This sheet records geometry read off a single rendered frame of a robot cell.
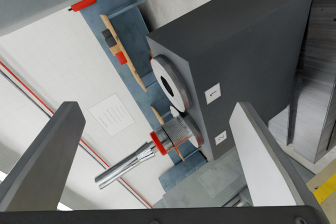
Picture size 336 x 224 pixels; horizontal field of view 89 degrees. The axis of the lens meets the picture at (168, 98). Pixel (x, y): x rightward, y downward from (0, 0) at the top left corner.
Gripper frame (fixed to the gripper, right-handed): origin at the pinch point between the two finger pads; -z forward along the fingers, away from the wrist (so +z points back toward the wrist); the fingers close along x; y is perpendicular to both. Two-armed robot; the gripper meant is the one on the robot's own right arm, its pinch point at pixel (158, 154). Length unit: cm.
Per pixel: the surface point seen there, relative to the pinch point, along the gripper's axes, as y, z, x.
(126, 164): 19.3, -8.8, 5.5
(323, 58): 3.2, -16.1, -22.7
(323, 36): 0.5, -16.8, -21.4
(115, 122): 393, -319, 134
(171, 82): 5.1, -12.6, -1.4
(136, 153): 18.5, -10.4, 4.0
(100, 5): 101, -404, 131
